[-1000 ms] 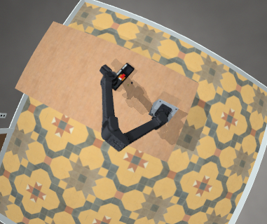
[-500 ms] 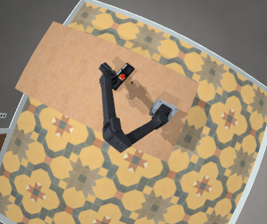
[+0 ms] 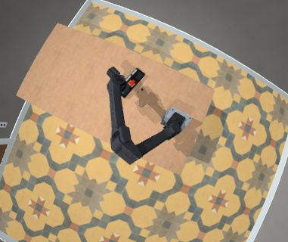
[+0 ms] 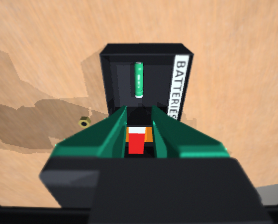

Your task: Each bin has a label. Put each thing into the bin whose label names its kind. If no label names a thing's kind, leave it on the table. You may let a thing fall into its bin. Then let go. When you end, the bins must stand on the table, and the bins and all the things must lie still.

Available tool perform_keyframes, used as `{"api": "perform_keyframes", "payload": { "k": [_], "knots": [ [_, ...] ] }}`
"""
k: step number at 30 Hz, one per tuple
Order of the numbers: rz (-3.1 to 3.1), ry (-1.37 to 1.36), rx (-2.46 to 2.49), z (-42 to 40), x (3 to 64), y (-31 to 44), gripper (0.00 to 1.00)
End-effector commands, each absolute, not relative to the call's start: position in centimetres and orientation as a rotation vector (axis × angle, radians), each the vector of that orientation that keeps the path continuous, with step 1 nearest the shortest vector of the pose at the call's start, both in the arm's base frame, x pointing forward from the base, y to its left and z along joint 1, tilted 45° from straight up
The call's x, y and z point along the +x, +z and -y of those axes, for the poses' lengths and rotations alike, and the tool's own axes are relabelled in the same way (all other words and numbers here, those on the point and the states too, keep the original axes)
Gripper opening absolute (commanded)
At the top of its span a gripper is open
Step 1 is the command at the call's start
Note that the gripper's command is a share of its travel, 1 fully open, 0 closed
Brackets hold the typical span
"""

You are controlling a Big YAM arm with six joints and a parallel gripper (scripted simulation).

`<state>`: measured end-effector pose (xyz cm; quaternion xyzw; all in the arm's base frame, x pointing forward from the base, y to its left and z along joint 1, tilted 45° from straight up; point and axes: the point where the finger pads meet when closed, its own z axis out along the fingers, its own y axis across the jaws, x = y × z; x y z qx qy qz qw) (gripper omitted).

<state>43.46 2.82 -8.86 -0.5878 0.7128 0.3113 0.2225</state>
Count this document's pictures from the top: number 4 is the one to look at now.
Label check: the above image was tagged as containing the yellow hex nut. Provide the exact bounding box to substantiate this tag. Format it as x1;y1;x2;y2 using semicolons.
79;116;91;128

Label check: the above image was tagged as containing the orange block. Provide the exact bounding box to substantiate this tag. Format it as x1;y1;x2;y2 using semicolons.
126;127;153;142

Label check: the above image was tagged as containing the black rack of three labelled bins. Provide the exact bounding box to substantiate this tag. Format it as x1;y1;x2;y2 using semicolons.
99;43;194;127

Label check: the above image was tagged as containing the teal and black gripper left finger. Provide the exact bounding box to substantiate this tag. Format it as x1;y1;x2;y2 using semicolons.
48;106;127;159

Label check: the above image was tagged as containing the green battery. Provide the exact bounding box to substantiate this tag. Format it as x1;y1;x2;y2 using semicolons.
134;62;143;98

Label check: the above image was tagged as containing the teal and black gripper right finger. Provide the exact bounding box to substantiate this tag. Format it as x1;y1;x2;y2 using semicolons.
151;105;230;158

